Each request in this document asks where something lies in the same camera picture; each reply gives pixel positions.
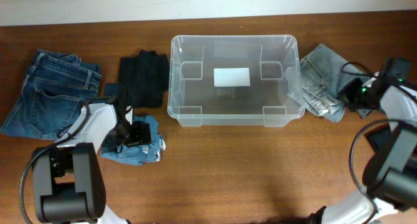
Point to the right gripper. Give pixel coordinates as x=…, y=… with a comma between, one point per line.
x=343, y=96

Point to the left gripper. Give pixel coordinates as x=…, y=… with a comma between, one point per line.
x=135, y=139

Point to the small blue denim shorts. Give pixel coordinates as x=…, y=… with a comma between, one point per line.
x=138, y=155

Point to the light blue jeans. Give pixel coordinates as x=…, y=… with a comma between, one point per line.
x=324, y=74

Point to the black garment with red trim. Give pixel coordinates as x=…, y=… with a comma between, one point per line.
x=378, y=136

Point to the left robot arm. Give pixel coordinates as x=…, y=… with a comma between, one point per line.
x=68, y=185

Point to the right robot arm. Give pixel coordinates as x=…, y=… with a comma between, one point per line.
x=388, y=184

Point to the clear plastic storage container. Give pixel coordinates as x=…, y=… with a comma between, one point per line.
x=274, y=66

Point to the white label in container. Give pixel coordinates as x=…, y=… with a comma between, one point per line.
x=231, y=77

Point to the black folded garment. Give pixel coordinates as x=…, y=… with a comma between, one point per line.
x=146, y=77

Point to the dark blue folded jeans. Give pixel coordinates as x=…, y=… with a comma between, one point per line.
x=53, y=89

